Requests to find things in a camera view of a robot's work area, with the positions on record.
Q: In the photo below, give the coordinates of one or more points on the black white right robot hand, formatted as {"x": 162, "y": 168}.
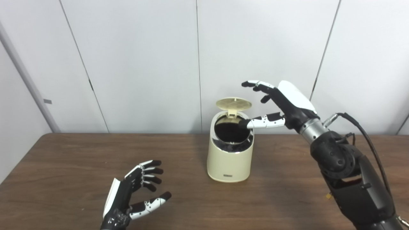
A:
{"x": 292, "y": 102}

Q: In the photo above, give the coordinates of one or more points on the cream round bin lid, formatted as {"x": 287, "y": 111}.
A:
{"x": 234, "y": 103}

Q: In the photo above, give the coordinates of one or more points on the gray wall corner post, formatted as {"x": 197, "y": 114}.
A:
{"x": 28, "y": 80}

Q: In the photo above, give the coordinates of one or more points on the black bin liner bag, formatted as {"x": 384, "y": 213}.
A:
{"x": 235, "y": 147}

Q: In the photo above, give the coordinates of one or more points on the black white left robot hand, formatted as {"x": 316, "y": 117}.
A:
{"x": 121, "y": 198}

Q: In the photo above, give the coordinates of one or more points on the cream-colored bin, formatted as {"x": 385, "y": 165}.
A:
{"x": 230, "y": 166}

